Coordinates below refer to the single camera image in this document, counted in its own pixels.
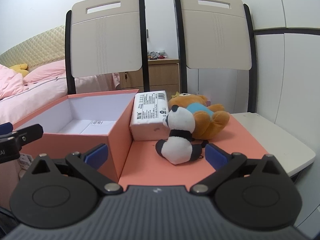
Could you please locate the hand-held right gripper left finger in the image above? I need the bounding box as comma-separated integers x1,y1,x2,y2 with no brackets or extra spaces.
32,143,123,195

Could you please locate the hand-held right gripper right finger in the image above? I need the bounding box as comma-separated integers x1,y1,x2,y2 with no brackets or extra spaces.
190,142,288,195

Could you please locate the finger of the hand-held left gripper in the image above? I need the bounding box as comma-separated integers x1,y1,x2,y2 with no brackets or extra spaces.
10,124,43,147
0,122,16,142

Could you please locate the pink cardboard box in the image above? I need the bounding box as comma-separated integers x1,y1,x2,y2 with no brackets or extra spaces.
12,89,139,183

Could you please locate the brown bear plush toy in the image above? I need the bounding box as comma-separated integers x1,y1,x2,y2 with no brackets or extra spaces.
168,92,230,140

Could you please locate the panda plush toy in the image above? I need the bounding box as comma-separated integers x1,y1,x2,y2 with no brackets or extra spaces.
155,105,209,165

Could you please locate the pink box lid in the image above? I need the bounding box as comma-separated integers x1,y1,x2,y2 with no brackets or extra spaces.
119,116,269,188

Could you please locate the white tissue pack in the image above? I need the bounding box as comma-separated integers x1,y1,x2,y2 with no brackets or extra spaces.
129,90,172,141

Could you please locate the pink bed sheet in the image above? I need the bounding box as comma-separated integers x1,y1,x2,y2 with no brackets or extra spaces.
0,76,120,126

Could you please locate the pink crumpled duvet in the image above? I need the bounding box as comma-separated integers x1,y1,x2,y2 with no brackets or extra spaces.
0,64,26,99

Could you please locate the yellow plush toy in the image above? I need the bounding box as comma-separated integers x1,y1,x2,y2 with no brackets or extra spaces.
9,63,29,77

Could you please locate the white desk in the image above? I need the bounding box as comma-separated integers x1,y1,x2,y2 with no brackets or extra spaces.
230,112,316,178

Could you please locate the pink pillow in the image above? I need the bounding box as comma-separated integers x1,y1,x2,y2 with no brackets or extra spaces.
24,59,67,83

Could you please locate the beige quilted headboard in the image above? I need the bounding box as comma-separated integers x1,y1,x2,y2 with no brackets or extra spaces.
0,25,66,68

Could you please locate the wooden nightstand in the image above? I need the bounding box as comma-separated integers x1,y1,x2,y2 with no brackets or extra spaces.
119,59,180,93

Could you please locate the beige chair with black frame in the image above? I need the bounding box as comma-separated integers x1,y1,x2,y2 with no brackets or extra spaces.
174,0,258,114
65,0,150,95

